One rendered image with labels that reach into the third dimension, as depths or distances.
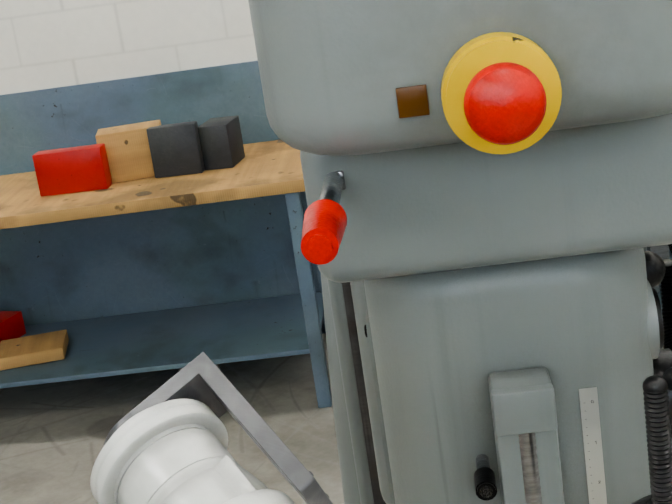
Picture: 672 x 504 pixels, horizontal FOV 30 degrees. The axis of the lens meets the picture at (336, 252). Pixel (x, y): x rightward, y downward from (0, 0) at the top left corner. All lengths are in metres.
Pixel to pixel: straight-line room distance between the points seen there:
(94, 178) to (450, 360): 3.96
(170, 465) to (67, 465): 4.13
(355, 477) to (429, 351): 0.59
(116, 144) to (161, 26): 0.64
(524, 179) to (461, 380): 0.15
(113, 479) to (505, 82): 0.26
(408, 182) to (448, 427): 0.19
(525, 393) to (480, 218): 0.12
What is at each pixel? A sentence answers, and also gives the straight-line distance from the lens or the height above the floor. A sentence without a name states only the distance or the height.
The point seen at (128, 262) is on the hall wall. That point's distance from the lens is 5.44.
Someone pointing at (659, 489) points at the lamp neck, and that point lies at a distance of 0.75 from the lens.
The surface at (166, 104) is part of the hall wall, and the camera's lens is 5.23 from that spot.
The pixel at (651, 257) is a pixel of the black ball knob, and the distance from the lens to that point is 1.00.
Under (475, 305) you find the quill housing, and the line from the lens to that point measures 0.83.
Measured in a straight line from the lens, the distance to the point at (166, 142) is 4.73.
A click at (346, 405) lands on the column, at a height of 1.33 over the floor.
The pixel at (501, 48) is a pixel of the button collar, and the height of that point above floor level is 1.78.
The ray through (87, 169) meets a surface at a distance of 4.75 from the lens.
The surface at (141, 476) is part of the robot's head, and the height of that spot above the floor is 1.65.
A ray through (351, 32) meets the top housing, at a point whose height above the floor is 1.80.
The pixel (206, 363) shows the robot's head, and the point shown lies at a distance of 0.55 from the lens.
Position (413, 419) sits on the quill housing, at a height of 1.52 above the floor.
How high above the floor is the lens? 1.88
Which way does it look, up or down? 17 degrees down
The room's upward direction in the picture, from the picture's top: 8 degrees counter-clockwise
